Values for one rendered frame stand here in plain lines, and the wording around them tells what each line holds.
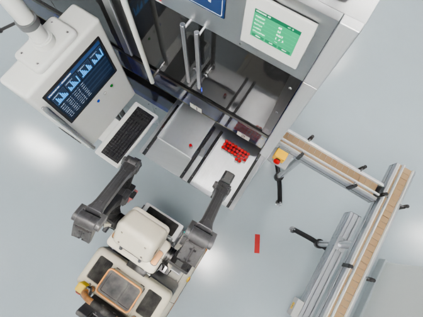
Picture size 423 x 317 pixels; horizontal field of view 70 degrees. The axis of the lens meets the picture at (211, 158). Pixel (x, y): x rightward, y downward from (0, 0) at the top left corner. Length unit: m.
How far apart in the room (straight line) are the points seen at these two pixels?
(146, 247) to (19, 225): 1.96
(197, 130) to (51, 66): 0.91
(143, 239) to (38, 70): 0.85
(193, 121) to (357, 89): 1.96
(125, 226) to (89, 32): 0.90
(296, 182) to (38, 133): 2.47
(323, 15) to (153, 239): 1.05
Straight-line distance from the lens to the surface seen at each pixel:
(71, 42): 1.58
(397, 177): 2.15
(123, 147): 2.08
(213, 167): 1.91
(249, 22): 1.02
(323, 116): 3.19
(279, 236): 2.82
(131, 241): 1.42
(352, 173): 2.06
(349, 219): 2.42
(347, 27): 0.90
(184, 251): 1.13
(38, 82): 1.55
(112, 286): 1.93
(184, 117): 2.02
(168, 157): 1.94
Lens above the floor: 2.74
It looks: 75 degrees down
